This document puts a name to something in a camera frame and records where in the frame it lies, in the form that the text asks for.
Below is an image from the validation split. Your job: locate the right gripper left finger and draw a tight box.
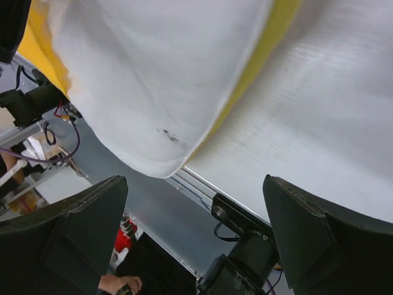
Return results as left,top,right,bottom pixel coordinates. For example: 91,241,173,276
1,176,128,294

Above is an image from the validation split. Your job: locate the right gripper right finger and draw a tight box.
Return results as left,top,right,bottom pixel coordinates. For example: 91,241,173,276
263,175,392,294

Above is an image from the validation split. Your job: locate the white pillow with yellow edge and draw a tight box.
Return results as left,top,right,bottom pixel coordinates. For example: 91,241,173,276
47,1,300,178

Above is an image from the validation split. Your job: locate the yellow pillowcase with print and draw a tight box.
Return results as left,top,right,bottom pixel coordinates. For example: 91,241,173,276
18,1,71,98

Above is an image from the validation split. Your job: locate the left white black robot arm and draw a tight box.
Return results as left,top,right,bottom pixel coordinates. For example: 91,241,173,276
0,0,31,64

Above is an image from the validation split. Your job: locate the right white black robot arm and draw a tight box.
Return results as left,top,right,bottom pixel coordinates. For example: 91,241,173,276
1,175,392,294

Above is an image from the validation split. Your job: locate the person hand below table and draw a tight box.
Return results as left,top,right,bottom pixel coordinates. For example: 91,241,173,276
98,275,142,295

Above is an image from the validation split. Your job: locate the red object below table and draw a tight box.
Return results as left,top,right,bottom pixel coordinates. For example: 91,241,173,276
114,217,138,253

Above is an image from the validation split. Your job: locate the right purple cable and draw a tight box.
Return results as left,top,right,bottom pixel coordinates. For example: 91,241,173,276
263,269,283,295

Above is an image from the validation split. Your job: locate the purple cable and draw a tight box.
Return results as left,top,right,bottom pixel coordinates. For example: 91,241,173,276
0,121,81,162
263,269,283,295

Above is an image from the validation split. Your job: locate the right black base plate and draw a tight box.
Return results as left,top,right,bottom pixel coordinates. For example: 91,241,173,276
211,194,274,239

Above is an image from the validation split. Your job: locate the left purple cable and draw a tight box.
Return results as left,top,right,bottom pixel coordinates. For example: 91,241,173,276
0,121,81,162

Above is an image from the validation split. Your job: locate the aluminium front rail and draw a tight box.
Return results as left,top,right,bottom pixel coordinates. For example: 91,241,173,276
0,53,273,274

